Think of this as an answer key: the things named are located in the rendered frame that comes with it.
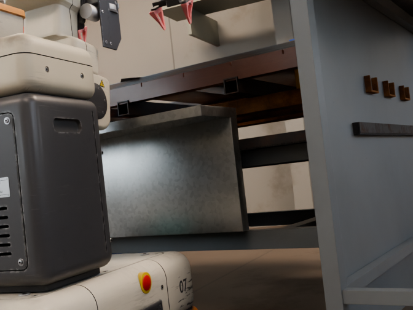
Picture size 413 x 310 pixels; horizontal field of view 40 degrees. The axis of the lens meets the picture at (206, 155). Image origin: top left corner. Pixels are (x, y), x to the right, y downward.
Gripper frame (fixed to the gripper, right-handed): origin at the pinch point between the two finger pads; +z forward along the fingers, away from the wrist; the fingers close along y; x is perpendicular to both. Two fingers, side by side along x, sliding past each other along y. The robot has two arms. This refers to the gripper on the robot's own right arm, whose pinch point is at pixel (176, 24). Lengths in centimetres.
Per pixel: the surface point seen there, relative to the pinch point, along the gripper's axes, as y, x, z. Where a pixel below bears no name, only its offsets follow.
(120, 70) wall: 206, -285, 80
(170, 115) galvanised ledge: -6.2, 36.0, 18.7
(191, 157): -3.4, 26.7, 37.1
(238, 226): -18, 39, 57
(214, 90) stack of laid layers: 8.4, -33.5, 35.6
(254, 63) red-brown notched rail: -27.9, 14.7, 14.3
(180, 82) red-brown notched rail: -0.4, 11.4, 16.8
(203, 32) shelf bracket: 101, -260, 57
